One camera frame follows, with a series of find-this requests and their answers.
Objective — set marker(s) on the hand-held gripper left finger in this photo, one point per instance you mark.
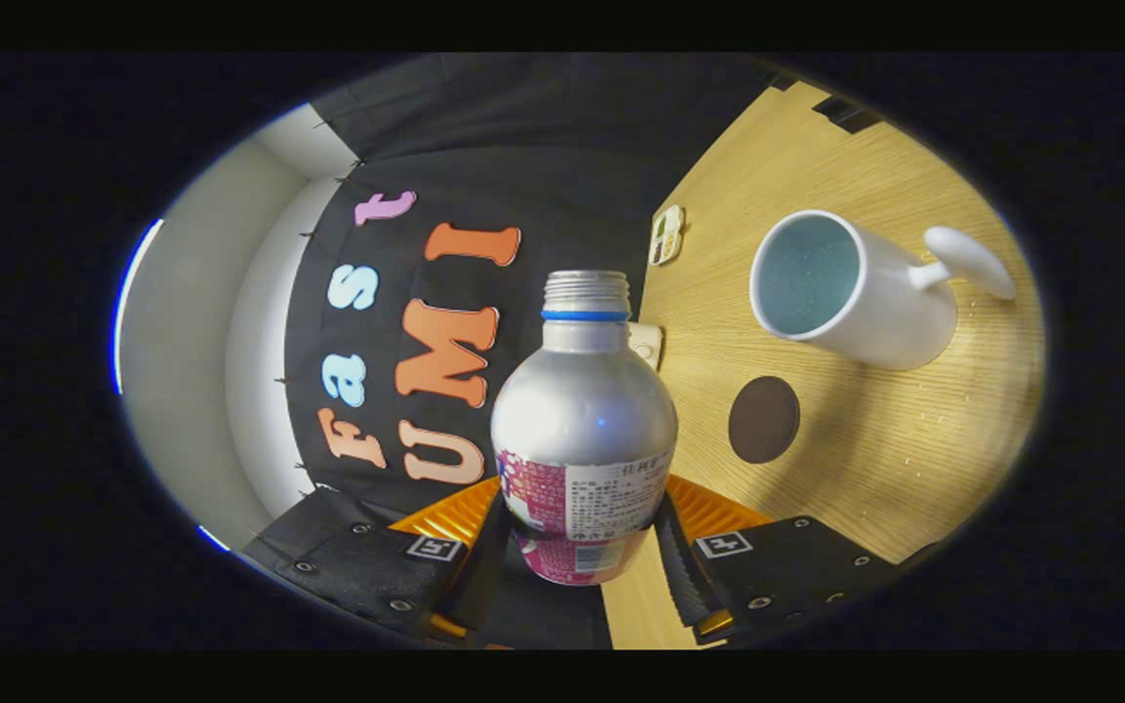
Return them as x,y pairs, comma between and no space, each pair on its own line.
484,576

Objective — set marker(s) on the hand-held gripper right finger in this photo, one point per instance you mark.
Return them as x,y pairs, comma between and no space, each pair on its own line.
685,586

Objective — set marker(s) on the round brown coaster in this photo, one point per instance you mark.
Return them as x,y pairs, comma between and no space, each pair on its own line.
764,420

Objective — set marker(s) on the silver juice bottle red label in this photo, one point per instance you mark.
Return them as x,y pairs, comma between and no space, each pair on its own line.
582,410

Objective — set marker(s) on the white cup blue inside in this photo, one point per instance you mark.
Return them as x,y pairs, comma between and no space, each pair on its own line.
890,312

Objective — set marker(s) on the white toaster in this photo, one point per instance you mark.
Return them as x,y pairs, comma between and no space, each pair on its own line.
647,344

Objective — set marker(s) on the wooden table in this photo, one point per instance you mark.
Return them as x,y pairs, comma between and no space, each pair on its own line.
895,439

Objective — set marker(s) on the white compartment tray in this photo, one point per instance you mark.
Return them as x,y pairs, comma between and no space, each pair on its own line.
667,234

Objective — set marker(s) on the black backdrop cloth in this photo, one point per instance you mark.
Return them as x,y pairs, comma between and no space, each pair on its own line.
543,176

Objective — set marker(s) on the black table clamp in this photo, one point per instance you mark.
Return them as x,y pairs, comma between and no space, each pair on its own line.
848,112
782,80

